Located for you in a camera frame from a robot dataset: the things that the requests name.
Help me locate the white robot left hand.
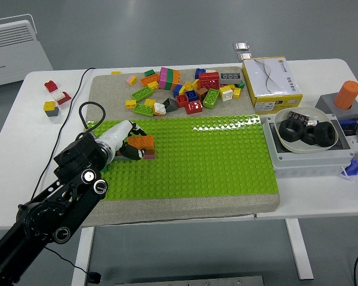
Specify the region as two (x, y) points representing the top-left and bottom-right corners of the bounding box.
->
(94, 119), (147, 162)

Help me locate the multicoloured brick stack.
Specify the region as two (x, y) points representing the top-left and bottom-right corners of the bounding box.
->
(158, 67), (181, 91)

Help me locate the lime green toy brick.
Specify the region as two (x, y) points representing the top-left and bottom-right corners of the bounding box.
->
(132, 103), (155, 117)
(202, 88), (221, 110)
(131, 86), (153, 101)

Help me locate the red slope toy brick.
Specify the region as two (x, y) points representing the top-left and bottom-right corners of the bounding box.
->
(57, 91), (73, 105)

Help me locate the dark grey slope brick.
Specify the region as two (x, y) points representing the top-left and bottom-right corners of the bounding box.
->
(162, 97), (178, 113)

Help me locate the long orange toy brick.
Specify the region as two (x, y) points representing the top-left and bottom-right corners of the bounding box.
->
(140, 73), (161, 88)

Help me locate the yellow slope toy brick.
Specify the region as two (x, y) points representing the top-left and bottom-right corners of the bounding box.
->
(179, 82), (195, 95)

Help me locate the green studded baseplate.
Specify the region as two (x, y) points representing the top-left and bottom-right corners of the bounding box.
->
(86, 114), (280, 201)

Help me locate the large red toy brick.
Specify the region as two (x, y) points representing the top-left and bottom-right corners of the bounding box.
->
(198, 71), (221, 90)

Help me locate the white and yellow brick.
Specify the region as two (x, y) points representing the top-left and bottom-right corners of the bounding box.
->
(219, 85), (234, 102)

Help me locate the grey three-hole brick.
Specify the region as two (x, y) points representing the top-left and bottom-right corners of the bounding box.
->
(220, 72), (242, 85)

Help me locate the grey-brown mat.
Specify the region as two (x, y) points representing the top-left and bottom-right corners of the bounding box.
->
(83, 66), (281, 228)

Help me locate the white table leg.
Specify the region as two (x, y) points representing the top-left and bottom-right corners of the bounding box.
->
(285, 219), (314, 281)
(70, 226), (95, 286)

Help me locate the white panel heater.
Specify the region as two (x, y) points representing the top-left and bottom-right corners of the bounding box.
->
(0, 14), (54, 89)

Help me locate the white and yellow cardboard box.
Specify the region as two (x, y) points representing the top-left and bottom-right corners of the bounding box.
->
(241, 56), (304, 115)

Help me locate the large black nut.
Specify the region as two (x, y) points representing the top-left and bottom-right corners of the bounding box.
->
(279, 119), (305, 143)
(313, 121), (338, 147)

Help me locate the dark circuit board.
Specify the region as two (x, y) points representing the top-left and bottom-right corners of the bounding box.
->
(287, 111), (311, 125)

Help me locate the white bowl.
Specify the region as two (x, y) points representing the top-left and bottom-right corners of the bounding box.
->
(273, 106), (341, 154)

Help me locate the small black nut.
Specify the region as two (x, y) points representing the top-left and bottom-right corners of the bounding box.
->
(301, 126), (317, 146)

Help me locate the light grey junction box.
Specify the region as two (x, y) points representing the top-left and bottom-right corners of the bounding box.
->
(261, 114), (355, 179)

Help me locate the blue and black fixture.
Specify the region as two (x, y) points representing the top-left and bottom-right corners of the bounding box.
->
(337, 117), (358, 135)

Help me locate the white zip tie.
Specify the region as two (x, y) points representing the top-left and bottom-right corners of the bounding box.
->
(340, 167), (355, 183)

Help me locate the orange cylinder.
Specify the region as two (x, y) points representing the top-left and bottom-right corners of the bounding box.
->
(334, 80), (358, 110)

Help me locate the black power cord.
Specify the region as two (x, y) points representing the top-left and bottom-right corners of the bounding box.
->
(31, 67), (103, 284)

